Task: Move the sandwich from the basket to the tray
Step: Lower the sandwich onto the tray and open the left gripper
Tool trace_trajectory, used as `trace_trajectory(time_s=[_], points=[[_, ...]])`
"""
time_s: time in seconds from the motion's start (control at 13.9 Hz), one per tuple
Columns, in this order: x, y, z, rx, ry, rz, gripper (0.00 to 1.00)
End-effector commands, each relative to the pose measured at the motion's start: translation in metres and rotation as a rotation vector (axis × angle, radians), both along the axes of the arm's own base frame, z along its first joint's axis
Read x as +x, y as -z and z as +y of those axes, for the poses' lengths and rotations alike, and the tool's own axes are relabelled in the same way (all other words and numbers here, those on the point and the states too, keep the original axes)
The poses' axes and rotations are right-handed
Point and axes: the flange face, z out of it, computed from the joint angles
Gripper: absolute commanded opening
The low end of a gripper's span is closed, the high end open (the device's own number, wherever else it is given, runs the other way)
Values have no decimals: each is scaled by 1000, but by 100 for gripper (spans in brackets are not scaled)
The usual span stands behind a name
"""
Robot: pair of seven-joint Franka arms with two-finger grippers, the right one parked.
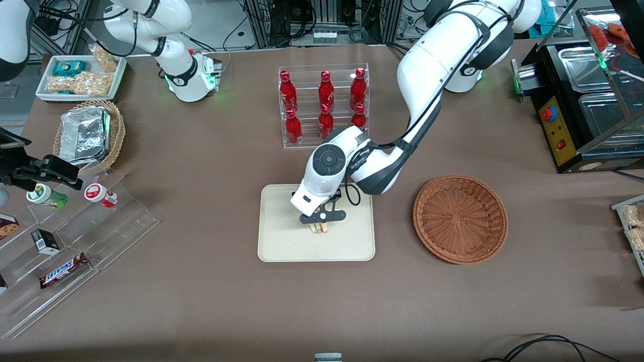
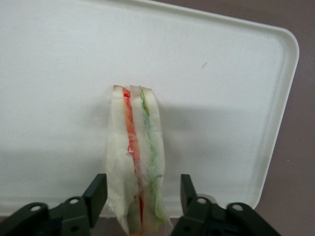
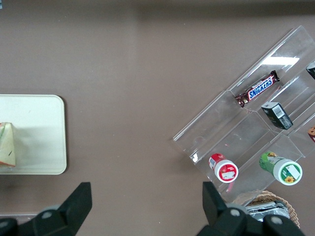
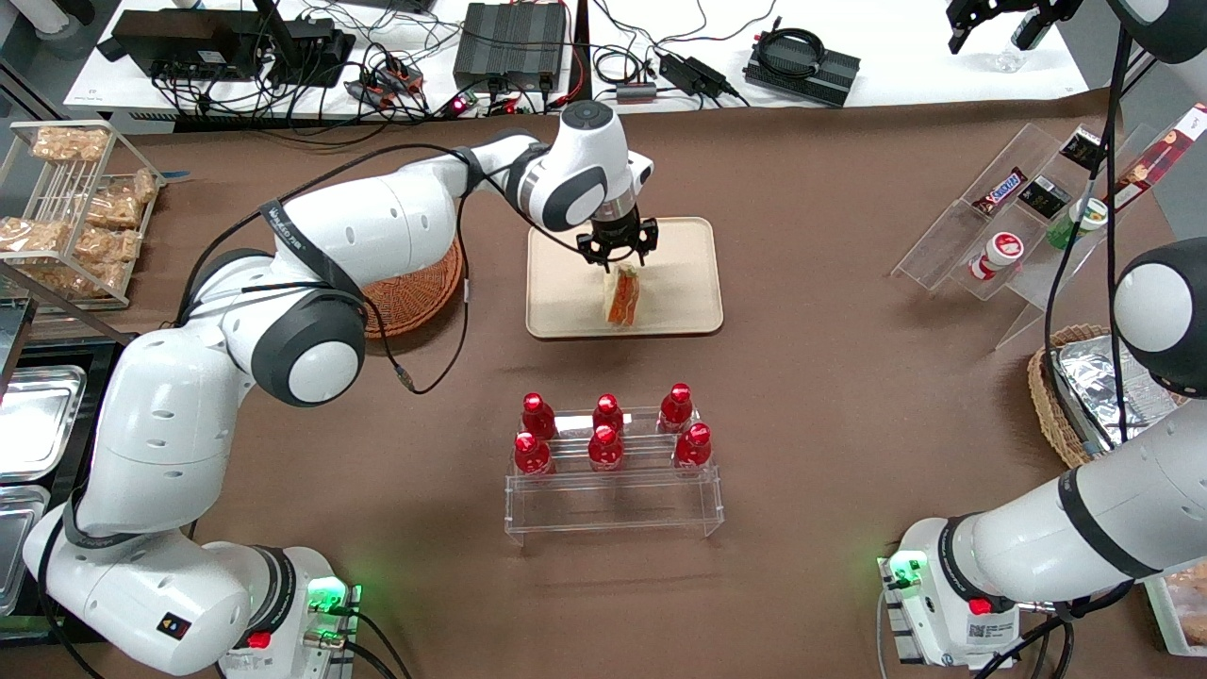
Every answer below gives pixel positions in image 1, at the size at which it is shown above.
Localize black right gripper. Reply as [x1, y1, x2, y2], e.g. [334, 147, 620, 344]
[0, 151, 84, 191]

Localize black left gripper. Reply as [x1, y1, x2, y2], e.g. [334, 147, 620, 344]
[300, 189, 347, 224]

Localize beige plastic serving tray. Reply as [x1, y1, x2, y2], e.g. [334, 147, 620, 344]
[257, 183, 376, 262]

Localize light wicker basket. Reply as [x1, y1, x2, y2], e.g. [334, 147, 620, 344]
[53, 100, 126, 172]

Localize white rectangular snack tray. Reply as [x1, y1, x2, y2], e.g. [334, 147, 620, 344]
[35, 54, 127, 103]

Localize round brown wicker basket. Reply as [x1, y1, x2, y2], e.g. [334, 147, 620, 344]
[413, 174, 509, 265]

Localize green capped small bottle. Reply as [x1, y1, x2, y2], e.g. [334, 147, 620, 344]
[26, 184, 68, 210]

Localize silver foil containers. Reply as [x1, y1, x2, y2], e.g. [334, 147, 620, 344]
[59, 107, 111, 165]

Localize red capped small bottle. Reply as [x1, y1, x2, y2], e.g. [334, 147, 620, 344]
[84, 183, 119, 208]

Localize small black box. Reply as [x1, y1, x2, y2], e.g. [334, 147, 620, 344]
[31, 229, 60, 254]

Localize brown cookie box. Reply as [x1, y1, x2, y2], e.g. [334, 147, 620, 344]
[0, 213, 21, 240]

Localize clear acrylic stepped shelf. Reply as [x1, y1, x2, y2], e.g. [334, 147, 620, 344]
[0, 166, 160, 340]

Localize clear acrylic bottle rack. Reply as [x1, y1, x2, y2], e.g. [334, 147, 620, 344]
[278, 63, 369, 149]

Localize large clear peanut bag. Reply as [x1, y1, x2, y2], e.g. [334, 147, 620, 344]
[48, 71, 112, 96]

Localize snickers chocolate bar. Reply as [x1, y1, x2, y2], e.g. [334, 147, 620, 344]
[39, 252, 90, 289]

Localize teal snack packet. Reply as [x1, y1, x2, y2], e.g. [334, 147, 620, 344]
[53, 60, 87, 77]

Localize small clear peanut bag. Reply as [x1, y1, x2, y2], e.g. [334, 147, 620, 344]
[91, 44, 119, 72]

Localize black food warmer appliance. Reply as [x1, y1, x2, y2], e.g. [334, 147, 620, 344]
[511, 6, 644, 174]

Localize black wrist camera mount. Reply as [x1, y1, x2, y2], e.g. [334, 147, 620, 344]
[0, 128, 32, 150]

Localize black floor cable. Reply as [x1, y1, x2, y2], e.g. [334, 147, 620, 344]
[480, 334, 622, 362]

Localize metal wire snack tray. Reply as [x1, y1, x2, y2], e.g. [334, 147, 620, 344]
[611, 195, 644, 277]

